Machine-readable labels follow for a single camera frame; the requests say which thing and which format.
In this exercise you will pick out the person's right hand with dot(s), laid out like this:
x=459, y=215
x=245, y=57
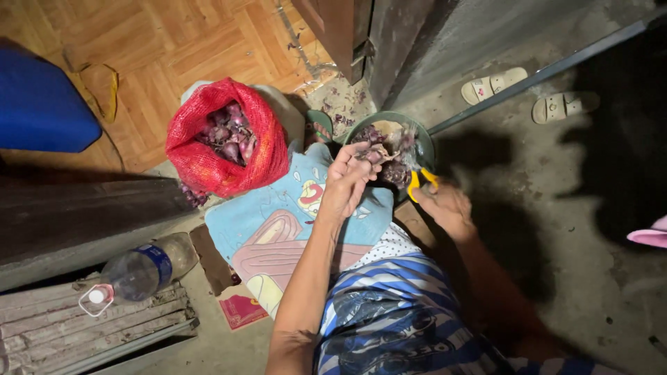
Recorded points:
x=449, y=208

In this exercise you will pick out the person's left hand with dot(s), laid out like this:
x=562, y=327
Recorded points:
x=344, y=182

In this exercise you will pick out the person's right fingers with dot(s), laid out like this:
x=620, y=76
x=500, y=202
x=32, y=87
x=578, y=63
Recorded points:
x=424, y=192

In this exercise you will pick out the purple shallot with dry roots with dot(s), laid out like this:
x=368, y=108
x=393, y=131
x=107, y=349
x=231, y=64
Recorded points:
x=376, y=153

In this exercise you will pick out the pile of shallots in basin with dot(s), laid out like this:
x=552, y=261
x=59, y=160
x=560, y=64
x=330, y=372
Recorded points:
x=391, y=156

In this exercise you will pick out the green round basin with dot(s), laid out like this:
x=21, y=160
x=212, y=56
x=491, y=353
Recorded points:
x=391, y=151

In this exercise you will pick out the white dotted garment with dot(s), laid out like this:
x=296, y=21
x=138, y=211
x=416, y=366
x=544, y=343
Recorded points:
x=391, y=245

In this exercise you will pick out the green flip-flop sandal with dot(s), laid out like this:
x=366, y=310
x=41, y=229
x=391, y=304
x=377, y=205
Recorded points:
x=319, y=127

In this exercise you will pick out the beige slipper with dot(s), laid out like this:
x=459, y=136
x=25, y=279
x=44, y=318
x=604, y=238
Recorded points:
x=564, y=106
x=492, y=85

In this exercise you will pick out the blue striped plastic bag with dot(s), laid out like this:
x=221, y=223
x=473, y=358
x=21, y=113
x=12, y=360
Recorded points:
x=396, y=323

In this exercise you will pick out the light blue printed cloth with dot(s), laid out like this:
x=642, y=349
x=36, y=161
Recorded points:
x=292, y=224

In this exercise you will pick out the clear plastic wrap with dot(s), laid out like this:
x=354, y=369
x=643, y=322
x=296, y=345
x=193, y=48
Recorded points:
x=312, y=65

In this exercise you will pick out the brown wooden door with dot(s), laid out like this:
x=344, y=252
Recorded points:
x=338, y=34

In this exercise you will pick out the heap of shallots in sack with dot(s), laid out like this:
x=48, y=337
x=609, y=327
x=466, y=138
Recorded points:
x=229, y=136

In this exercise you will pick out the red mesh sack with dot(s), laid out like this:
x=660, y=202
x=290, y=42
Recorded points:
x=224, y=140

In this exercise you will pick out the red printed card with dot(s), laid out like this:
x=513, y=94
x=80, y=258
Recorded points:
x=242, y=311

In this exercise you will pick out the pink object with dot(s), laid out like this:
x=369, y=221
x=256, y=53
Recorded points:
x=650, y=235

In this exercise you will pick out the clear plastic water bottle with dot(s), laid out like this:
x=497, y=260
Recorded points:
x=140, y=271

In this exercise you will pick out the dark wooden beam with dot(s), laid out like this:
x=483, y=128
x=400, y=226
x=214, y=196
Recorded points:
x=83, y=213

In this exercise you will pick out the yellow plastic bag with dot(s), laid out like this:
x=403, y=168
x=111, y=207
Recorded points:
x=99, y=86

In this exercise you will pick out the grey wooden slat pallet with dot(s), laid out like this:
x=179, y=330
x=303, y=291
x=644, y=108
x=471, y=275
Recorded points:
x=88, y=333

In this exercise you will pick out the grey metal rail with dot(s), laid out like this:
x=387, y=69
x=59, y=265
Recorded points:
x=542, y=70

